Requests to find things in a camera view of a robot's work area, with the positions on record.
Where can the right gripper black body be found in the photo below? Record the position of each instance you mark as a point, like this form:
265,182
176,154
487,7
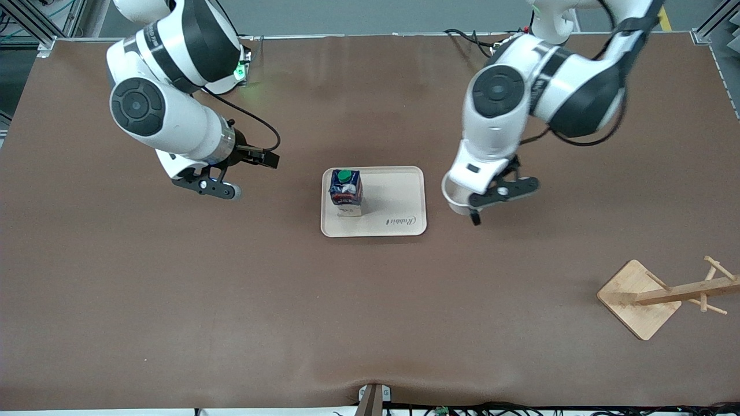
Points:
243,152

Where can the blue milk carton green cap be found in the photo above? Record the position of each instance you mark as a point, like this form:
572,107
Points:
346,193

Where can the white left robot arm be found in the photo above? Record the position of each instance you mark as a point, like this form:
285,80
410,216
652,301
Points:
491,144

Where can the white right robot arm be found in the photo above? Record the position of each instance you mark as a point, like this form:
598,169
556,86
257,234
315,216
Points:
173,115

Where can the wooden cup rack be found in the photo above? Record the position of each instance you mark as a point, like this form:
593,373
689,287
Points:
636,300

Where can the cream tray with rabbit print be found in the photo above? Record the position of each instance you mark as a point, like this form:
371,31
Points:
393,196

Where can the brown table cover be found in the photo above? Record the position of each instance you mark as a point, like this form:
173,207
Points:
231,289

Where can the yellow floor tape strip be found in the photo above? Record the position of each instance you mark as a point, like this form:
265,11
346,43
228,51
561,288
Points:
668,23

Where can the aluminium frame post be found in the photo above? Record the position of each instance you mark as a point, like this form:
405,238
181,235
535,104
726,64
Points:
45,45
702,34

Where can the camera stand post with bracket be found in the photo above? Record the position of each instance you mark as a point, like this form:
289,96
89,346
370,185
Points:
373,401

